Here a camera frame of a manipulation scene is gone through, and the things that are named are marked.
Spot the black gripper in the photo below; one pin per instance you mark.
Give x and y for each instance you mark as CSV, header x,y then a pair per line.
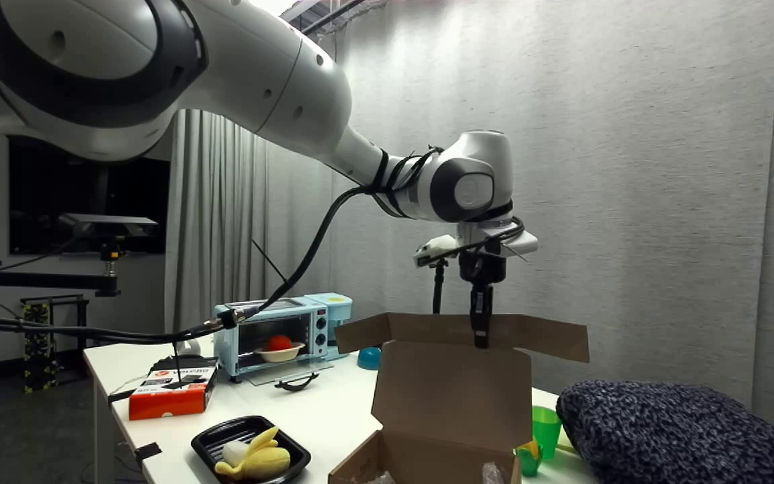
x,y
481,271

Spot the brown cardboard box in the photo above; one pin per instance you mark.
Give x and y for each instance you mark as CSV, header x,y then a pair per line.
x,y
456,394

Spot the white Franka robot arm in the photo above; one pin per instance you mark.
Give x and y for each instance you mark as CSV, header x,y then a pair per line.
x,y
254,82

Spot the orange rectangular box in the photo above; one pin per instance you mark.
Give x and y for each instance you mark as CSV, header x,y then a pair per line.
x,y
168,405

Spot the black tripod pole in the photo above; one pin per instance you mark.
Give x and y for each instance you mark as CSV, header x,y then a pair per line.
x,y
438,285

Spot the green plastic cup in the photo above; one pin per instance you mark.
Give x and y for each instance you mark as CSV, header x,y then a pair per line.
x,y
546,432

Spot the light blue toaster oven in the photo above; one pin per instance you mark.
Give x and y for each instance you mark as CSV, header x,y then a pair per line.
x,y
324,324

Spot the red toy tomato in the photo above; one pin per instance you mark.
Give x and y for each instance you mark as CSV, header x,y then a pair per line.
x,y
281,343

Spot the small white bowl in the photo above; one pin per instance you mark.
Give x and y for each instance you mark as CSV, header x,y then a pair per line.
x,y
281,355

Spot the dark blue knit cushion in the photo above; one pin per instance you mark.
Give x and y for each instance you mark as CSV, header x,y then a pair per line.
x,y
672,433

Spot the yellow plush peeled banana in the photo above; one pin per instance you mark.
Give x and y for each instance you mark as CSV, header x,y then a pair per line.
x,y
255,459

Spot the black plastic tray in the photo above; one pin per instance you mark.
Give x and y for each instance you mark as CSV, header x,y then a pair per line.
x,y
215,439

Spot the long black tape strip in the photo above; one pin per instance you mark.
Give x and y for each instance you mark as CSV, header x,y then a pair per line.
x,y
145,451

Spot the black equipment rack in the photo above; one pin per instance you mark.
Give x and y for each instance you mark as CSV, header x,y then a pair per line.
x,y
39,339

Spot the dark window pane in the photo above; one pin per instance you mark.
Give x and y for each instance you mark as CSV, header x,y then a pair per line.
x,y
46,198

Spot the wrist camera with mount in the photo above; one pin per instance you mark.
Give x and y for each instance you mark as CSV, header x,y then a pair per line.
x,y
512,244

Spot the grey camera on boom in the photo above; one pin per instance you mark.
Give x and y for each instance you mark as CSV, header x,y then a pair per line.
x,y
105,221

